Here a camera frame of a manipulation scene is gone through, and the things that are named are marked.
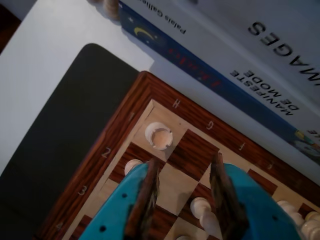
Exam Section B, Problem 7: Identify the light wooden pawn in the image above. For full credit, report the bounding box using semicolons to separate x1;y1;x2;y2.
124;159;145;177
189;196;221;237

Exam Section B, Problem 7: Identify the blue illustrated book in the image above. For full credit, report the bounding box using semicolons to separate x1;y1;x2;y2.
117;0;320;167

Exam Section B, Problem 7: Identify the light wooden king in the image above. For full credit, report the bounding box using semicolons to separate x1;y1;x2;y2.
276;199;306;227

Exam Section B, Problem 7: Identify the light wooden chess piece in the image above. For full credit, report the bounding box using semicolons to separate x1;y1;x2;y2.
103;0;120;21

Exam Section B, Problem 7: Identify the folding wooden chessboard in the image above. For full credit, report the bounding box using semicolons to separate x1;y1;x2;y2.
32;70;320;240

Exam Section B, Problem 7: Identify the light wooden rook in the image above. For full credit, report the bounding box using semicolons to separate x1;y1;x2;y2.
144;121;175;152

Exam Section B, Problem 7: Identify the white art history book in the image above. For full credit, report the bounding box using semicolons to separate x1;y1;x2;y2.
194;0;320;106

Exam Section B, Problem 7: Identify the dark grey desk mat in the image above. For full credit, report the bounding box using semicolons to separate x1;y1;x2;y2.
0;42;141;240

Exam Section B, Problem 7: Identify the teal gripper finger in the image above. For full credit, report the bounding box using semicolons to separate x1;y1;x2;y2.
79;157;161;240
208;152;302;240

